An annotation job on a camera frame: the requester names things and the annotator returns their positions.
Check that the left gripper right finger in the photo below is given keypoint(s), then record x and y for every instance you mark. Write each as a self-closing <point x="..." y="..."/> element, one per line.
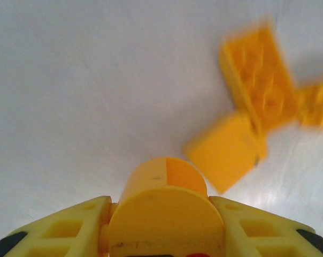
<point x="263" y="235"/>

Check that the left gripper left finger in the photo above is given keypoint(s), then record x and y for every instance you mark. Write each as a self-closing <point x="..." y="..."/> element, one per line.
<point x="57" y="233"/>

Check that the yellow cylinder block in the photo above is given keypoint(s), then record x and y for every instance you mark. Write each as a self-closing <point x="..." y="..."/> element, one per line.
<point x="164" y="214"/>

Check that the long yellow lego brick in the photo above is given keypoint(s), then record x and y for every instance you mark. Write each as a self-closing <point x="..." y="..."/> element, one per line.
<point x="260" y="80"/>

